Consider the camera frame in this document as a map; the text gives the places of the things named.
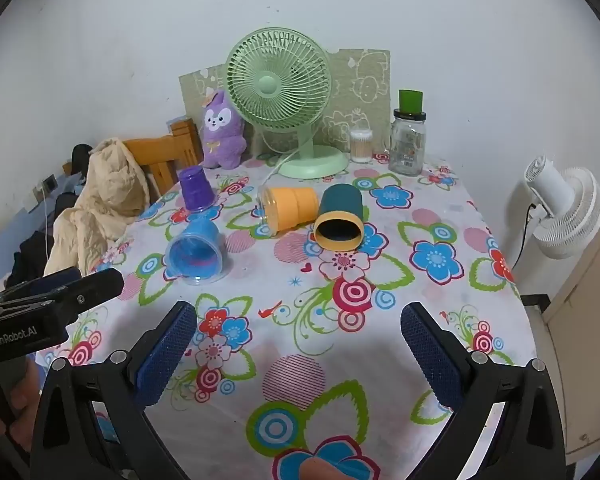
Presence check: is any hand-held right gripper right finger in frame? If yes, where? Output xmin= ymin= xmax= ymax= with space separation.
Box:
xmin=400 ymin=302 xmax=568 ymax=480

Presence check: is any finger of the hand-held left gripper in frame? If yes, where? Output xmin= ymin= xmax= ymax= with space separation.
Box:
xmin=41 ymin=266 xmax=84 ymax=292
xmin=55 ymin=267 xmax=126 ymax=322

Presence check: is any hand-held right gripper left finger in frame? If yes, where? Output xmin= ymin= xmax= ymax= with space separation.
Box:
xmin=30 ymin=301 xmax=198 ymax=480

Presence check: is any blue plastic cup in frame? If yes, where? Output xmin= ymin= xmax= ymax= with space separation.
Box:
xmin=165 ymin=218 xmax=227 ymax=286

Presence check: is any teal cup with yellow rim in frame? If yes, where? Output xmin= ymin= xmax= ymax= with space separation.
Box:
xmin=313 ymin=183 xmax=366 ymax=251

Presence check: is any orange plastic cup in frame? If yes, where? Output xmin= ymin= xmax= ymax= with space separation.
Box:
xmin=256 ymin=185 xmax=320 ymax=236

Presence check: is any purple plastic cup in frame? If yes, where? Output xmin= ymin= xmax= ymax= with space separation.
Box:
xmin=177 ymin=166 xmax=216 ymax=212

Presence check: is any person's left hand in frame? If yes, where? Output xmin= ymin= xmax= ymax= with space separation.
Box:
xmin=0 ymin=355 xmax=37 ymax=455

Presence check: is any person's right hand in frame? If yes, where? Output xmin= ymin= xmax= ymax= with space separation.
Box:
xmin=299 ymin=457 xmax=342 ymax=480

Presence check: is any dark clothes pile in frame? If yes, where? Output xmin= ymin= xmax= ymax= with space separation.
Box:
xmin=4 ymin=190 xmax=83 ymax=288

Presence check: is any beige cloth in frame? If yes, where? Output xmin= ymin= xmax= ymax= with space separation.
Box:
xmin=44 ymin=137 xmax=151 ymax=277

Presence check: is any floral tablecloth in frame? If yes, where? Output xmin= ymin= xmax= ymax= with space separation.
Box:
xmin=35 ymin=152 xmax=538 ymax=480

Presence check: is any wooden chair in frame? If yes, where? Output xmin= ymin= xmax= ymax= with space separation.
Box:
xmin=62 ymin=117 xmax=206 ymax=202

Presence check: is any beige cabinet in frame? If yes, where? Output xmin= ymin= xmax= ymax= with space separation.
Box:
xmin=520 ymin=160 xmax=600 ymax=471

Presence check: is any purple plush toy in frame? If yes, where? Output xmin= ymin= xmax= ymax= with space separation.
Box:
xmin=199 ymin=89 xmax=248 ymax=170

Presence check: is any white clip fan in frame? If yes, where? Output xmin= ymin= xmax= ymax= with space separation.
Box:
xmin=523 ymin=156 xmax=600 ymax=261

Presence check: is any glass jar with green lid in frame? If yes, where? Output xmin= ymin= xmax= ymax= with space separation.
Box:
xmin=388 ymin=89 xmax=427 ymax=177

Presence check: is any cotton swab container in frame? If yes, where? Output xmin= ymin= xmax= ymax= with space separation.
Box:
xmin=349 ymin=129 xmax=375 ymax=164

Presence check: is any green desk fan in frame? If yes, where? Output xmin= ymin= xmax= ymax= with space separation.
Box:
xmin=224 ymin=27 xmax=350 ymax=180

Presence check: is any green printed board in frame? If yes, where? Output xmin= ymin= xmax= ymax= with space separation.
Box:
xmin=179 ymin=49 xmax=391 ymax=157

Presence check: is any wall socket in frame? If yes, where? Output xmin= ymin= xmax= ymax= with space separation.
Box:
xmin=32 ymin=174 xmax=59 ymax=197

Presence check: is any black fan cable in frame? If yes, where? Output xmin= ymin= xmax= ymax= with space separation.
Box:
xmin=509 ymin=202 xmax=537 ymax=270

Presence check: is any white fan cable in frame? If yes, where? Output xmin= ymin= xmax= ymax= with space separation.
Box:
xmin=257 ymin=147 xmax=302 ymax=197

